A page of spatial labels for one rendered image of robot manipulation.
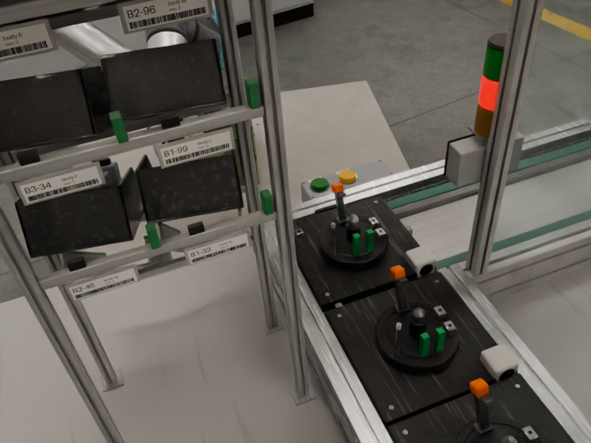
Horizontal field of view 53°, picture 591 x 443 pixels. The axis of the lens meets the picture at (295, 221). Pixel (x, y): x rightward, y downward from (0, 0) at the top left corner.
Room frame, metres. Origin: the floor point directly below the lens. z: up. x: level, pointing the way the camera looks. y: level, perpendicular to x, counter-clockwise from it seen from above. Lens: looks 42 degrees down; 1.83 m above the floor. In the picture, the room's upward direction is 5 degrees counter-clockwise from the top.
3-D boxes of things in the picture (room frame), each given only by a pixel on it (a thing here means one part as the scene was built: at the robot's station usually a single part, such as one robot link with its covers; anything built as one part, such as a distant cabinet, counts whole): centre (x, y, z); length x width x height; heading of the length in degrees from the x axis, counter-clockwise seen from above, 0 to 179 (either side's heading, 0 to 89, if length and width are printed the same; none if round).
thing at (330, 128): (1.33, 0.15, 0.84); 0.90 x 0.70 x 0.03; 95
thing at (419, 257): (0.80, -0.24, 0.97); 0.05 x 0.05 x 0.04; 17
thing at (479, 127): (0.81, -0.33, 1.28); 0.05 x 0.05 x 0.05
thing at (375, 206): (0.86, -0.11, 0.96); 0.24 x 0.24 x 0.02; 17
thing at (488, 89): (0.81, -0.33, 1.33); 0.05 x 0.05 x 0.05
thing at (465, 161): (0.81, -0.33, 1.29); 0.12 x 0.05 x 0.25; 107
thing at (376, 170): (1.09, -0.13, 0.93); 0.21 x 0.07 x 0.06; 107
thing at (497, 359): (0.62, -0.19, 1.01); 0.24 x 0.24 x 0.13; 17
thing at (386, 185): (1.09, -0.33, 0.91); 0.89 x 0.06 x 0.11; 107
